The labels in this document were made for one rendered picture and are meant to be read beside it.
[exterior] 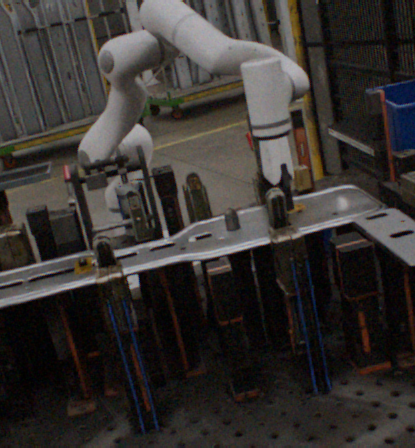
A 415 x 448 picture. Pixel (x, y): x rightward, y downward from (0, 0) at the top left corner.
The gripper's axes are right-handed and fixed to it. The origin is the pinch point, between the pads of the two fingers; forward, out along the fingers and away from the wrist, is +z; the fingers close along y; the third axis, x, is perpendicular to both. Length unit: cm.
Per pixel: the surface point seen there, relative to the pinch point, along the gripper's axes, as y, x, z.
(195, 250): 7.7, -22.5, 3.5
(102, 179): -15.5, -38.6, -10.7
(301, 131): -14.9, 10.5, -11.0
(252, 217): -4.0, -7.2, 3.5
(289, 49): -686, 193, 40
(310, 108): -303, 97, 41
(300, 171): -10.9, 7.6, -2.5
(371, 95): -14.0, 28.7, -15.9
